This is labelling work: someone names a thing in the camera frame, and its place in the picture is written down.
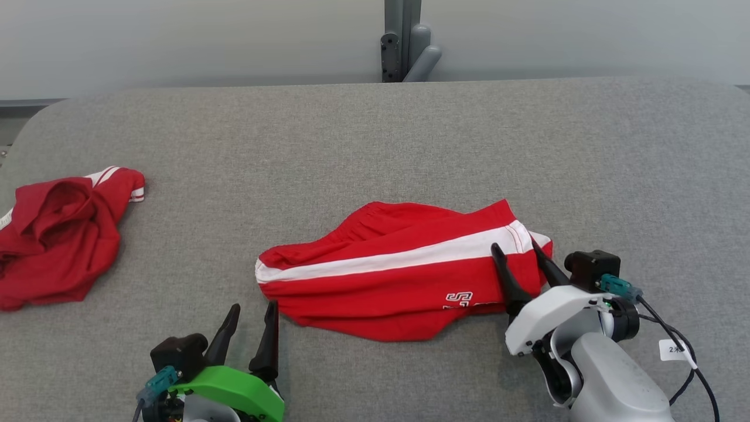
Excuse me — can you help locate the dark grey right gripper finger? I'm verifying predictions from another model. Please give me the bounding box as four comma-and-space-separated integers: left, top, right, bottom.
529, 233, 573, 289
491, 243, 534, 318

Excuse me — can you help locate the teal right camera connector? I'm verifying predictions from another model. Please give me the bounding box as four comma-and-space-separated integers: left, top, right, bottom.
599, 274, 643, 302

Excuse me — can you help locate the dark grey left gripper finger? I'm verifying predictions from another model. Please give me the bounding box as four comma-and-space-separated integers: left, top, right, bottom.
204, 303, 241, 367
248, 300, 280, 383

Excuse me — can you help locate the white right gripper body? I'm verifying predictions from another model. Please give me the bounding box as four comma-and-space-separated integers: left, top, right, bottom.
504, 285, 615, 357

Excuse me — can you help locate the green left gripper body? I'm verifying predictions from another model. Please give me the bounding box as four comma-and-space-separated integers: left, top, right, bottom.
169, 366, 286, 422

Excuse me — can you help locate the red polo shirt white collar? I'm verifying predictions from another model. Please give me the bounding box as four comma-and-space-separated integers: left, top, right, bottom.
0, 166, 146, 312

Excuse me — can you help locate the black right camera cable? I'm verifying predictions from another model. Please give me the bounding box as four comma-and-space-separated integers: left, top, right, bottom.
636, 295, 721, 422

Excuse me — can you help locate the metal hinge bracket with holes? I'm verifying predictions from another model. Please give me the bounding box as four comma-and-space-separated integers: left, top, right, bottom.
380, 32, 403, 83

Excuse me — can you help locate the grey round tube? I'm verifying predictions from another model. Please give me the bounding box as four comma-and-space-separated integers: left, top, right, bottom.
403, 23, 442, 83

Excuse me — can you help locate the white right cable label tag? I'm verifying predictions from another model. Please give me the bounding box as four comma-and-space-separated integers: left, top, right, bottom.
659, 339, 698, 370

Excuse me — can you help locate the teal camera connector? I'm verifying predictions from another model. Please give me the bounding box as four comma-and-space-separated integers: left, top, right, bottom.
137, 366, 182, 405
599, 274, 643, 302

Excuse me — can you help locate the grey metal frame post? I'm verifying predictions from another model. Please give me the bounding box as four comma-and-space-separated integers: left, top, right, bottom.
384, 0, 422, 83

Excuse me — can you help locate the red shorts white stripe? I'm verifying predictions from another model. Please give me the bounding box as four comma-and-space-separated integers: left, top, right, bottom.
255, 199, 554, 343

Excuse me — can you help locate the teal left camera connector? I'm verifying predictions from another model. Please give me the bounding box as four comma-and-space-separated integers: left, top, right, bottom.
137, 366, 182, 405

